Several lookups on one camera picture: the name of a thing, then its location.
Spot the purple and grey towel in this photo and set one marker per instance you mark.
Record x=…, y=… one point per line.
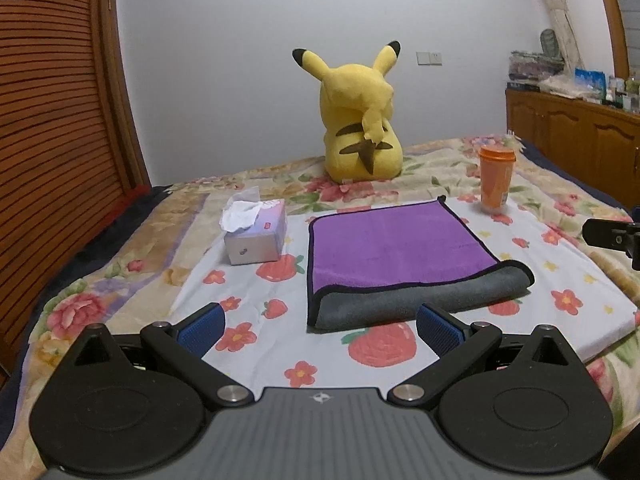
x=379, y=266

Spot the white wall switch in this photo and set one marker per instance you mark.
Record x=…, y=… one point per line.
x=429, y=58

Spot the wooden slatted wardrobe door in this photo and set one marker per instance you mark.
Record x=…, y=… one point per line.
x=70, y=154

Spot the blue picture box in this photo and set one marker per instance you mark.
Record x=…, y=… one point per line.
x=592, y=82

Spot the orange lidded cup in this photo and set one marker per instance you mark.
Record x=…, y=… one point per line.
x=496, y=169

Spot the yellow Pikachu plush toy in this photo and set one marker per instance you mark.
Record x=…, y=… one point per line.
x=356, y=107

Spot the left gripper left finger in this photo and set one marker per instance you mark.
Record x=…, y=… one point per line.
x=178, y=351

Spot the purple tissue box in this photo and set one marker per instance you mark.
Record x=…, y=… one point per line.
x=254, y=232

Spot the white strawberry print sheet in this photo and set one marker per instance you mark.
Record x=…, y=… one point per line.
x=267, y=342

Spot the wooden sideboard cabinet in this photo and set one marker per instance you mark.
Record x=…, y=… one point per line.
x=596, y=144

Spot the cream tied curtain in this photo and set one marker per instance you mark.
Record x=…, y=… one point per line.
x=565, y=34

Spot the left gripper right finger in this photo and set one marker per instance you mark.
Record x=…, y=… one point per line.
x=462, y=350

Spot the stacked clutter on cabinet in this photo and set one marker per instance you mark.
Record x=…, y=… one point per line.
x=528, y=69

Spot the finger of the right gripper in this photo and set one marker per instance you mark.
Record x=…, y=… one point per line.
x=614, y=235

